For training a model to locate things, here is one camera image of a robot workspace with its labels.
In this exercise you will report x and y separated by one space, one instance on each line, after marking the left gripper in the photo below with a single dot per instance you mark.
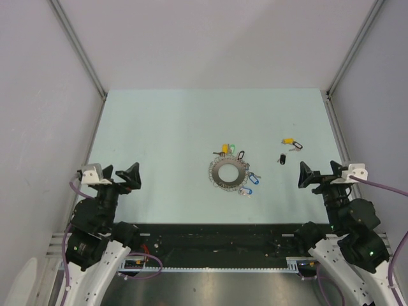
131 175

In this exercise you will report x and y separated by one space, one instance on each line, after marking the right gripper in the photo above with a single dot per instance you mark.
326 182

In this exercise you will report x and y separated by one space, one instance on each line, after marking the blue tag key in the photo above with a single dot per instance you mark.
244 191
254 178

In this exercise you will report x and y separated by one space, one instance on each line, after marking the metal keyring holder disc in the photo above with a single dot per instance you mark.
228 173

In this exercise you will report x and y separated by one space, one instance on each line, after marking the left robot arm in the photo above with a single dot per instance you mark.
93 245

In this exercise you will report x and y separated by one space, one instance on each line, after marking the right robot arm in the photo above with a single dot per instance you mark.
359 263

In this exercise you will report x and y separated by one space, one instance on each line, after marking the black white tag key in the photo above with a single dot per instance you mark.
296 146

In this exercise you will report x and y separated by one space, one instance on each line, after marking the yellow tag key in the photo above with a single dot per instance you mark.
224 150
287 140

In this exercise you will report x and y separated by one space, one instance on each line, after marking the green tag key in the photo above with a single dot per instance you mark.
231 148

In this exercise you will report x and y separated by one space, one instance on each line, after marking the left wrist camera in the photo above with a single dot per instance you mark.
92 174

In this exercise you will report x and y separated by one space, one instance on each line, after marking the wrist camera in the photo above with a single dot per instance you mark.
92 174
350 174

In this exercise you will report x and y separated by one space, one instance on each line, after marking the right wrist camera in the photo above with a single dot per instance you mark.
350 174

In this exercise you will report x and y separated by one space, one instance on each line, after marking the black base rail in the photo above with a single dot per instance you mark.
221 246

